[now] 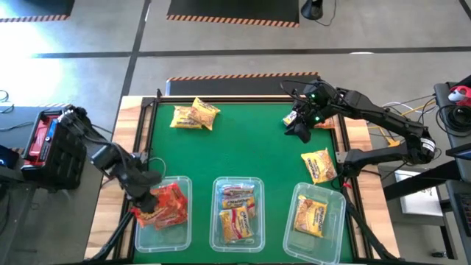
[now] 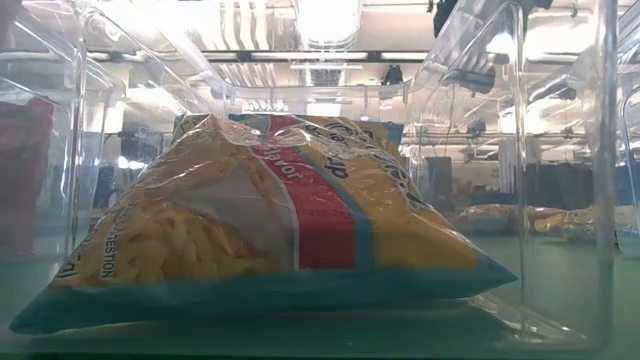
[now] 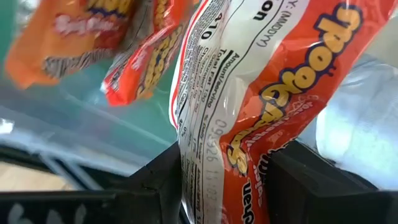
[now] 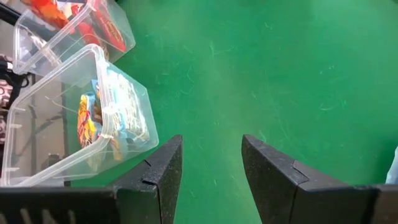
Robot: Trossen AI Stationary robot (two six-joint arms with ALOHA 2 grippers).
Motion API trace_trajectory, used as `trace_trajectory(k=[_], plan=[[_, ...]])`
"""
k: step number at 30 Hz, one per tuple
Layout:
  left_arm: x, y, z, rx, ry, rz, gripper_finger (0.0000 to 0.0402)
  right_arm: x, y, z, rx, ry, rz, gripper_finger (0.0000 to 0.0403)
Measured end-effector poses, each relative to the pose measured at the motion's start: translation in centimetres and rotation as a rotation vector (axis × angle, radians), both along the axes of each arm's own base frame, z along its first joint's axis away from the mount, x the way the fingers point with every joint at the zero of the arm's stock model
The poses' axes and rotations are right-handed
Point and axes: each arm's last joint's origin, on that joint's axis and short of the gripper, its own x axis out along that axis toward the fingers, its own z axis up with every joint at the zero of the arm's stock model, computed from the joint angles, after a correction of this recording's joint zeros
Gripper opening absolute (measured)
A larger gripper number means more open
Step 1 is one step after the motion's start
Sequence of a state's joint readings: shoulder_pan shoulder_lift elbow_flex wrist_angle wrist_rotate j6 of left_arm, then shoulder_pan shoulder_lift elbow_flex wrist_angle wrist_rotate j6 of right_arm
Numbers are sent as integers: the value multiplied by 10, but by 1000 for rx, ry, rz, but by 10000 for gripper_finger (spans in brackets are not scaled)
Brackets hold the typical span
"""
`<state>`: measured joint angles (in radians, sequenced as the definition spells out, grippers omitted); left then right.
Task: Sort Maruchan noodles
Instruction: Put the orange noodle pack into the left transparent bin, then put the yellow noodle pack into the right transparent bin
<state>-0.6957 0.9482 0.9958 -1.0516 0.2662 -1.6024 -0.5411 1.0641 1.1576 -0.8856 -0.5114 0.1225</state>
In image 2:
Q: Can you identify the silver ceiling vent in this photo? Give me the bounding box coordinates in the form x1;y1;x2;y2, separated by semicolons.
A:
298;65;351;87

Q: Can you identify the dark standing panel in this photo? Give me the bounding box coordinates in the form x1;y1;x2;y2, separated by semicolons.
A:
424;156;455;211

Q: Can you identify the green table mat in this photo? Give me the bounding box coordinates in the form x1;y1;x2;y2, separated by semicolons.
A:
0;232;640;360

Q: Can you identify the black overhead crossbar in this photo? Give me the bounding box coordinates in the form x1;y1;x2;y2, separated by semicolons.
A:
202;48;432;63

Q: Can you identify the dark background partition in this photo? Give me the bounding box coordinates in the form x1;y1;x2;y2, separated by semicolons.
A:
523;162;596;211

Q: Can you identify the clear plastic bin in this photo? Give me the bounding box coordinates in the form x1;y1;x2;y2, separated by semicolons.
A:
0;0;126;281
0;0;640;360
617;0;640;261

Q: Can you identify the blue-edged beef ramen packet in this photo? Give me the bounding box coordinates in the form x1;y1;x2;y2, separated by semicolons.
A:
227;112;405;166
8;113;519;336

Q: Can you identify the small black hanging device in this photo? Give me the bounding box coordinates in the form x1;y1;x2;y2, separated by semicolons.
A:
382;63;404;86

